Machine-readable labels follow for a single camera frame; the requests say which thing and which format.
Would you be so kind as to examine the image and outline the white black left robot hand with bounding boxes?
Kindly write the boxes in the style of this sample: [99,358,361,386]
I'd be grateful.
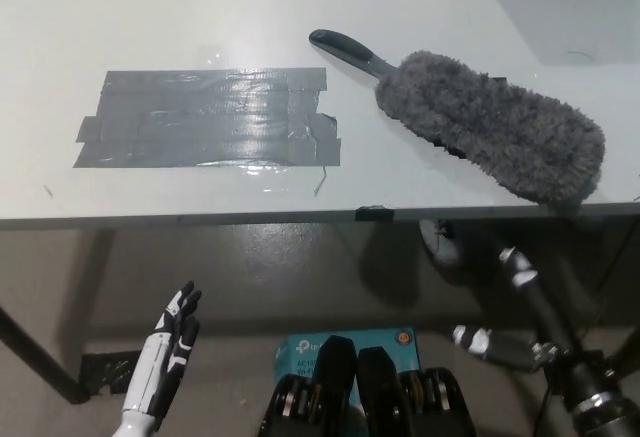
[122,280,204,421]

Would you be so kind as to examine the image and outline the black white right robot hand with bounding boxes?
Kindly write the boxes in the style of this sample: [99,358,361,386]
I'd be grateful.
[451,245,626,408]

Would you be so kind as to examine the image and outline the grey fluffy duster black handle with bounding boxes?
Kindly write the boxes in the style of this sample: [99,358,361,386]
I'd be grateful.
[308,28,607,207]

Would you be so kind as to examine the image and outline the black robot body blocks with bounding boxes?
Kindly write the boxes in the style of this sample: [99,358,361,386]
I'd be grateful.
[259,335,477,437]

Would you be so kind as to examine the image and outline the black table leg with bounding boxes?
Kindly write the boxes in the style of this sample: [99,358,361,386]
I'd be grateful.
[0,305,91,405]

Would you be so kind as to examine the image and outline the teal router cardboard box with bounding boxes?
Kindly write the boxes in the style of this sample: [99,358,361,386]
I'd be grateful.
[273,326,421,406]

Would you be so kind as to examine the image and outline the grey duct tape patch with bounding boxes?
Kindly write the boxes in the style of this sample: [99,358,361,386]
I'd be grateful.
[72,67,343,170]

